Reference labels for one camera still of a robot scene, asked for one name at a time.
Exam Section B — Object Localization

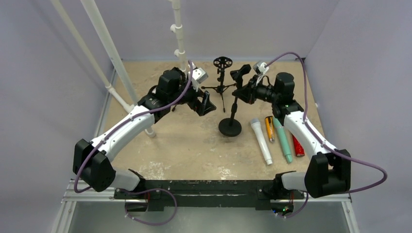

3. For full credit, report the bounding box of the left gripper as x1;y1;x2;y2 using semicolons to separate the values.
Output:
169;79;215;116

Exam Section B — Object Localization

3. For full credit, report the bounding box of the black round-base mic stand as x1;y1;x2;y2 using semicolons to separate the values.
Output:
218;64;251;137

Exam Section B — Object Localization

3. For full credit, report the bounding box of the white microphone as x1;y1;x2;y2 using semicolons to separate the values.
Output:
250;118;273;166

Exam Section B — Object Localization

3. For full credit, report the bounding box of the yellow utility knife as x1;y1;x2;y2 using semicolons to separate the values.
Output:
265;116;275;143

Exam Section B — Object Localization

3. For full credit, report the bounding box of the teal toy microphone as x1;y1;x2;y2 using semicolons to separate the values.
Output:
273;118;292;164

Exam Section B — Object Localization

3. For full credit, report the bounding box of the red glitter microphone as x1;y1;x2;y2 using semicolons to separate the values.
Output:
292;135;305;157

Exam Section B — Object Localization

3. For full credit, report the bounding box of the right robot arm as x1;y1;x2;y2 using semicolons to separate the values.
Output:
232;72;351;198

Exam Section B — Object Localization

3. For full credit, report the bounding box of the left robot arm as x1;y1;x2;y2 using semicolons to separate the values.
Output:
73;67;216;199

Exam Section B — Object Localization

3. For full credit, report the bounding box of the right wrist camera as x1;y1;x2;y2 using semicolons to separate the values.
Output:
252;61;269;77

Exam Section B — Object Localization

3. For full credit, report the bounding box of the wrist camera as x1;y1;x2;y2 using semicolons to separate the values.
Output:
252;61;269;77
188;68;208;91

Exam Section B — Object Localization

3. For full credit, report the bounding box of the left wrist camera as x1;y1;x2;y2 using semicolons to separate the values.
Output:
188;68;208;91

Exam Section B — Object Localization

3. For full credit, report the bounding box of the white PVC pipe frame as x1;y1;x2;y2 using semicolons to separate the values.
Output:
51;0;188;139

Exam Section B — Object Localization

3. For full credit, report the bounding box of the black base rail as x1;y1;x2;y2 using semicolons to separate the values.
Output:
114;180;305;211

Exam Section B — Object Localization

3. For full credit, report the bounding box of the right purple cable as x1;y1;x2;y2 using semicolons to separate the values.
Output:
265;52;388;219

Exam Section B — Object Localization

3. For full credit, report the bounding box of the purple cable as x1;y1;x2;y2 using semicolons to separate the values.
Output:
265;52;388;219
73;60;194;226

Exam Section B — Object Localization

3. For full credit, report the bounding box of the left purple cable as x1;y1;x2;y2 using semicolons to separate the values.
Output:
73;60;194;226

